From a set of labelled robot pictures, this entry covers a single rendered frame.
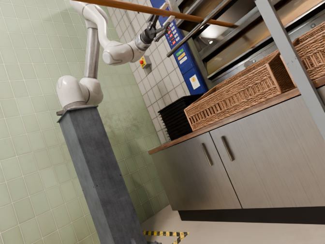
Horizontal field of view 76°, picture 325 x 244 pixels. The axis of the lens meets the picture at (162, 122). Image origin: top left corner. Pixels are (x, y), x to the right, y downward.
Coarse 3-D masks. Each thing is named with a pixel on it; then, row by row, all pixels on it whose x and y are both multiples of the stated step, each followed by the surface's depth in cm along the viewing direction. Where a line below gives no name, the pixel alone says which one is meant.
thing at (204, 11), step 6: (204, 0) 145; (210, 0) 146; (216, 0) 148; (222, 0) 149; (198, 6) 149; (204, 6) 150; (210, 6) 152; (216, 6) 153; (192, 12) 153; (198, 12) 155; (204, 12) 156; (210, 12) 158; (180, 24) 163; (186, 24) 164; (192, 24) 166; (186, 30) 172
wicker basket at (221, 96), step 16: (256, 64) 139; (272, 64) 98; (240, 80) 102; (256, 80) 97; (272, 80) 130; (288, 80) 104; (208, 96) 117; (224, 96) 110; (240, 96) 147; (256, 96) 99; (272, 96) 93; (192, 112) 128; (208, 112) 119; (224, 112) 112; (192, 128) 130
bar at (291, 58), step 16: (224, 0) 112; (256, 0) 80; (208, 16) 120; (272, 16) 78; (192, 32) 130; (272, 32) 79; (176, 48) 142; (288, 48) 76; (288, 64) 77; (304, 80) 75; (304, 96) 76; (320, 112) 73; (320, 128) 74
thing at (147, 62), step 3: (144, 57) 213; (147, 57) 216; (144, 60) 213; (147, 60) 214; (144, 63) 214; (147, 63) 213; (150, 63) 216; (141, 66) 219; (144, 66) 216; (147, 66) 219
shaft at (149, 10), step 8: (80, 0) 76; (88, 0) 78; (96, 0) 80; (104, 0) 82; (112, 0) 84; (120, 8) 88; (128, 8) 90; (136, 8) 93; (144, 8) 95; (152, 8) 99; (168, 16) 108; (176, 16) 111; (184, 16) 115; (192, 16) 119; (216, 24) 138; (224, 24) 143; (232, 24) 151
